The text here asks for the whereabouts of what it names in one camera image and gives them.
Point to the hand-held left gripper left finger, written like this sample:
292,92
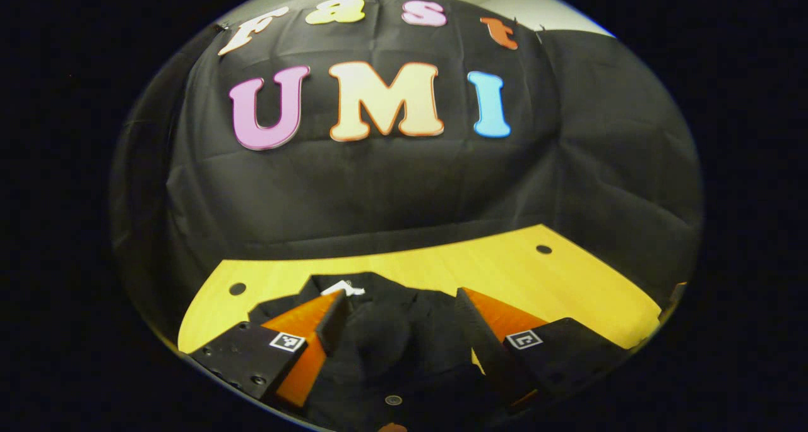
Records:
332,321

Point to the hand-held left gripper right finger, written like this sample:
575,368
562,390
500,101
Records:
483,343

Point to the black shirt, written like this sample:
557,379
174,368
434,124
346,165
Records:
385,350

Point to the black backdrop cloth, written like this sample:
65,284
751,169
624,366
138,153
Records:
391,186

